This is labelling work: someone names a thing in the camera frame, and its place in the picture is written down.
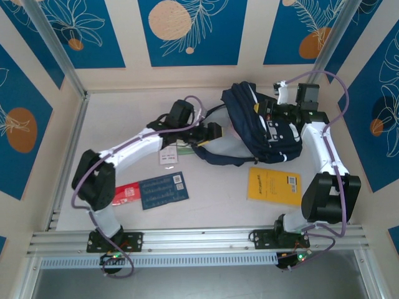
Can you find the grey metal sheet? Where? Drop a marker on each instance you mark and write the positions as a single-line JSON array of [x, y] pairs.
[[199, 285]]

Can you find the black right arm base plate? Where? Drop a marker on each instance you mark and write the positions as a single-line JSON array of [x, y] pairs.
[[265, 238]]

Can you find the white stationery pack red print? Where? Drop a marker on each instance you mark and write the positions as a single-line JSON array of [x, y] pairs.
[[168, 157]]

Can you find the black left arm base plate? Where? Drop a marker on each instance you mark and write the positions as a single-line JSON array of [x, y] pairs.
[[134, 241]]

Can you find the red packet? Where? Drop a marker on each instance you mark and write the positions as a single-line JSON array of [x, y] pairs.
[[127, 194]]

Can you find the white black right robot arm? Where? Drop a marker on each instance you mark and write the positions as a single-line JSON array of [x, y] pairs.
[[321, 149]]

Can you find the yellow book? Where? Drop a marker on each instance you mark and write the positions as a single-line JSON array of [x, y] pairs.
[[271, 187]]

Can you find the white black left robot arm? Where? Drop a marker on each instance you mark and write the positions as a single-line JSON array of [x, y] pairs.
[[131, 151]]

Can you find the aluminium frame rail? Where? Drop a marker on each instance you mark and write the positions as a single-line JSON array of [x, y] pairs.
[[199, 241]]

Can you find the aluminium frame post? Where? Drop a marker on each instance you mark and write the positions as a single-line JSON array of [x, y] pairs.
[[53, 46], [335, 46]]

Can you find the green stationery pack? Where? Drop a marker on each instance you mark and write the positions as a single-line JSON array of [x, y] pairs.
[[185, 151]]

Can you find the dark blue notebook QR codes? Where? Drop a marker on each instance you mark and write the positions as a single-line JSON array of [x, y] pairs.
[[163, 191]]

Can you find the navy blue backpack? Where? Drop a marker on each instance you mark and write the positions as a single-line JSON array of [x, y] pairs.
[[274, 140]]

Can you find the aluminium table side rail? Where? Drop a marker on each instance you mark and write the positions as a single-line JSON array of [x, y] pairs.
[[73, 124], [311, 102]]

